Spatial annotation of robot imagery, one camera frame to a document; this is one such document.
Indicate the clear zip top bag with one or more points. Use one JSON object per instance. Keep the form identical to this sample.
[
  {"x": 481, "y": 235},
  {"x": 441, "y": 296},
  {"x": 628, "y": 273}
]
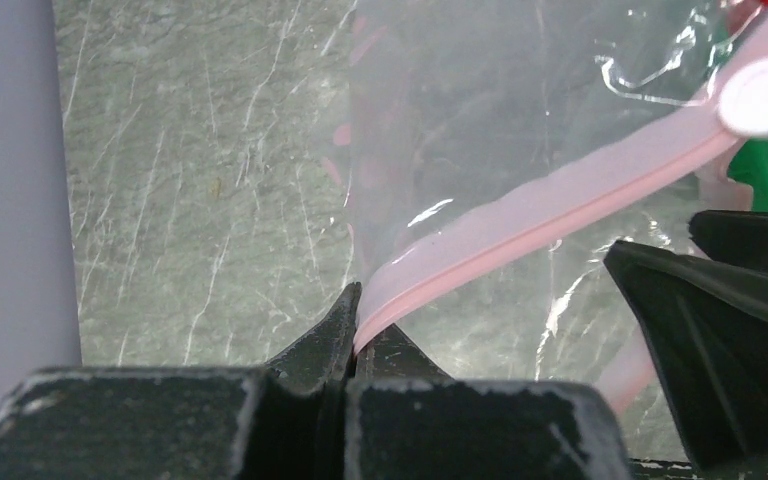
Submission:
[{"x": 493, "y": 151}]

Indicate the green plastic tray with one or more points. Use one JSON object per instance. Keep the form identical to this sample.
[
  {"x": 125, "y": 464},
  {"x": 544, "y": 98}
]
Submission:
[{"x": 742, "y": 109}]

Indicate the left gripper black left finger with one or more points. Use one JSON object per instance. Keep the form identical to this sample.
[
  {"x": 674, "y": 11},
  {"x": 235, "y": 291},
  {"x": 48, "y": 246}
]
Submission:
[{"x": 323, "y": 352}]

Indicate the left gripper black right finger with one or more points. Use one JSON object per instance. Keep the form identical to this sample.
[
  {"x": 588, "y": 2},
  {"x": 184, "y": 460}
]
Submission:
[{"x": 393, "y": 355}]

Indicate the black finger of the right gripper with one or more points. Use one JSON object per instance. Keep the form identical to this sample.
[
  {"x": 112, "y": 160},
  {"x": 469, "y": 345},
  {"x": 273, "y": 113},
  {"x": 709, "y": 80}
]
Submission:
[
  {"x": 705, "y": 325},
  {"x": 738, "y": 238}
]

